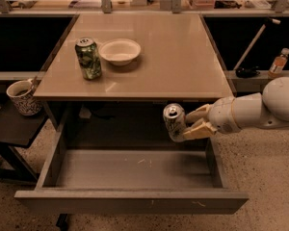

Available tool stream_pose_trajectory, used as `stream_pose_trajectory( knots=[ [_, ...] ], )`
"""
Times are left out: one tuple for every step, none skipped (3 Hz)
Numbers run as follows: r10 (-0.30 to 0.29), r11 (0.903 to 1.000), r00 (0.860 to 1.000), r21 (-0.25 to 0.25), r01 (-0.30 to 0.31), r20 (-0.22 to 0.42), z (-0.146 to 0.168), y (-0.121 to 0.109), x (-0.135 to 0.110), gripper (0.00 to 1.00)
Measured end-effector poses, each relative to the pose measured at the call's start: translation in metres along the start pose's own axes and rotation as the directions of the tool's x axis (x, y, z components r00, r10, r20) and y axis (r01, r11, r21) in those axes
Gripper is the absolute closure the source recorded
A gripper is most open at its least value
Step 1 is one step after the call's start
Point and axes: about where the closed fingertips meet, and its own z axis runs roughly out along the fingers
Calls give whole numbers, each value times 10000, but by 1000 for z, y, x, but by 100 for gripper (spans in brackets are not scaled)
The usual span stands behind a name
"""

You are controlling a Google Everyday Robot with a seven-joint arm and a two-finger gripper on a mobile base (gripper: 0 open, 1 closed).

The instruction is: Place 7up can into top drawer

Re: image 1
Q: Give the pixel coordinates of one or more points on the white 7up soda can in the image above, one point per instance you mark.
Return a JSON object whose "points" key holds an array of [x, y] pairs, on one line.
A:
{"points": [[174, 117]]}

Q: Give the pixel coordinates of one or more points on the green soda can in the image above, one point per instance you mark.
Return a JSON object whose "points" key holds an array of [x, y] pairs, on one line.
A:
{"points": [[88, 58]]}

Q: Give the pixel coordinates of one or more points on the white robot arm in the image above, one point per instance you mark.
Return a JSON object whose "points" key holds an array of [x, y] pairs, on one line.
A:
{"points": [[266, 110]]}

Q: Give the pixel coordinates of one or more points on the grey open top drawer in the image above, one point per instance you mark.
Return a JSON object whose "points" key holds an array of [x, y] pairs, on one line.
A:
{"points": [[115, 167]]}

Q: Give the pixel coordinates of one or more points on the grey cabinet desk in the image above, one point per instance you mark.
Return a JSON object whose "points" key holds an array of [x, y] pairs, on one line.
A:
{"points": [[114, 74]]}

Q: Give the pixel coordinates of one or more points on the orange drink bottle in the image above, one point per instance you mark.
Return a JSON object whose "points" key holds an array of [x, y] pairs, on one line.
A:
{"points": [[279, 63]]}

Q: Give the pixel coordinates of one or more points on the dark side stool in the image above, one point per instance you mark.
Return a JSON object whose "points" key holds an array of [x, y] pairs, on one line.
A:
{"points": [[17, 130]]}

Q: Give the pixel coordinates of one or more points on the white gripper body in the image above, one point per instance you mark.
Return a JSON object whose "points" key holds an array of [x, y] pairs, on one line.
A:
{"points": [[222, 115]]}

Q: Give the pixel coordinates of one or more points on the black object on shelf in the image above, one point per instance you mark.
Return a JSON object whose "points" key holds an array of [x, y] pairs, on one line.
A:
{"points": [[242, 72]]}

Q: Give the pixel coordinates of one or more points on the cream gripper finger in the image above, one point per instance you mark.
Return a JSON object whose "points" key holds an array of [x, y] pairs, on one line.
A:
{"points": [[198, 114], [199, 130]]}

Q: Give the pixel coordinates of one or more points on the white paper bowl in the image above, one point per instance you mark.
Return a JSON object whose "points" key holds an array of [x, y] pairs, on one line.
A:
{"points": [[119, 51]]}

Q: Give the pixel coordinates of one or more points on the patterned paper cup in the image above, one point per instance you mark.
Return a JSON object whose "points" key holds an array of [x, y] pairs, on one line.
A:
{"points": [[21, 94]]}

